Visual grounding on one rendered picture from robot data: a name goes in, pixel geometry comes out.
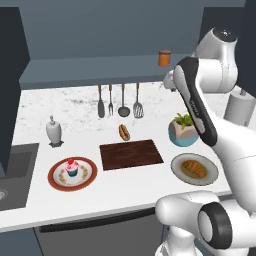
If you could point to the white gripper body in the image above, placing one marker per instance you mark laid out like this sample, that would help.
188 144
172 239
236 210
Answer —
168 81

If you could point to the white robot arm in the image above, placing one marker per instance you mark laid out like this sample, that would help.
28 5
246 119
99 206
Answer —
240 156

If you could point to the dark wooden cutting board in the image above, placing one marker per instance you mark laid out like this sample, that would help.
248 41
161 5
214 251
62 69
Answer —
130 154

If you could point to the brown croissant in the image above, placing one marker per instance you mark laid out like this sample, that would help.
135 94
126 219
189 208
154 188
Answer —
194 168

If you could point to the hanging slotted spatula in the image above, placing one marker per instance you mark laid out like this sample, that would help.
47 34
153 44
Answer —
138 110

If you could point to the hanging metal ladle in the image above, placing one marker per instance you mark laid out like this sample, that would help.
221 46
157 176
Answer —
123 110

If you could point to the potted green plant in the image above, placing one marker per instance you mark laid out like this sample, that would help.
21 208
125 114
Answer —
181 133

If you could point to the hanging metal fork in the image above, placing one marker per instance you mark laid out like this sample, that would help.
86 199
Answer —
110 107

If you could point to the hot dog bun pastry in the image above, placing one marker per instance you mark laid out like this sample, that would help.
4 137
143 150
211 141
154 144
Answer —
124 132

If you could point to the dark hanging turner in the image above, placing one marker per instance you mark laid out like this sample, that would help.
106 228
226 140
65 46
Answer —
101 108

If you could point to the white paper towel roll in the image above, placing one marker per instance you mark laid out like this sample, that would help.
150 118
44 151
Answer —
238 108

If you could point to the grey plate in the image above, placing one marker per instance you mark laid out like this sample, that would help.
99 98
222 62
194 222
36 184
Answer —
178 173

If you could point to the white soap dispenser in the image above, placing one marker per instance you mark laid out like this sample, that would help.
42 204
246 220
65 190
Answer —
54 131

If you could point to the pink frosted cupcake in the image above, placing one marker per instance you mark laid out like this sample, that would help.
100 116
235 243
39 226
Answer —
71 168

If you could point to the red rimmed plate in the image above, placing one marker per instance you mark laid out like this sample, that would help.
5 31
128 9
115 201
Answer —
55 181

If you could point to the grey dishwasher front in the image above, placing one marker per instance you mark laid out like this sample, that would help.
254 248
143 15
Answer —
100 240

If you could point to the dark grey sink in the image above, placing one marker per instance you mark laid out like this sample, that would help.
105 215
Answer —
16 180

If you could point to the open grey wall cabinet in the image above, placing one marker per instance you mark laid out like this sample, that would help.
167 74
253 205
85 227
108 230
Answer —
100 50

